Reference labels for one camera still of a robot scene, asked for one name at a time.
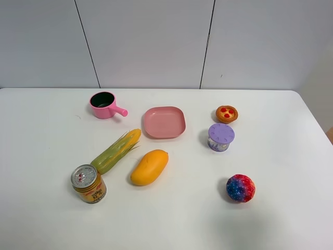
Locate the gold drink can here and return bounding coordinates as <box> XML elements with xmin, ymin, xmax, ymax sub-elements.
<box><xmin>71</xmin><ymin>164</ymin><xmax>107</xmax><ymax>204</ymax></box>

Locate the red blue toy strawberry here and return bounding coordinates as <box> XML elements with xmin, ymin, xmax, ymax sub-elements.
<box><xmin>226</xmin><ymin>174</ymin><xmax>256</xmax><ymax>203</ymax></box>

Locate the toy egg tart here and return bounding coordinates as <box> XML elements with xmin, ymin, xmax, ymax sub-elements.
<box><xmin>215</xmin><ymin>106</ymin><xmax>238</xmax><ymax>124</ymax></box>

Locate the pink square plate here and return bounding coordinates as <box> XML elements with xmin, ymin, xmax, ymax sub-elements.
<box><xmin>142</xmin><ymin>106</ymin><xmax>186</xmax><ymax>139</ymax></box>

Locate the purple lidded cup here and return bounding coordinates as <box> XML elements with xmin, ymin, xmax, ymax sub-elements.
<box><xmin>208</xmin><ymin>123</ymin><xmax>235</xmax><ymax>152</ymax></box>

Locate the pink toy saucepan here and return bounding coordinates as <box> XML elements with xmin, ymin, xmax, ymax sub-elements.
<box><xmin>89</xmin><ymin>91</ymin><xmax>128</xmax><ymax>119</ymax></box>

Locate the yellow toy mango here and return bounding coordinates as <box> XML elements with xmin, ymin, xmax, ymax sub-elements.
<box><xmin>130</xmin><ymin>149</ymin><xmax>169</xmax><ymax>186</ymax></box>

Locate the toy corn cob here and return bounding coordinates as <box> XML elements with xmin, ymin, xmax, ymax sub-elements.
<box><xmin>91</xmin><ymin>129</ymin><xmax>142</xmax><ymax>174</ymax></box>

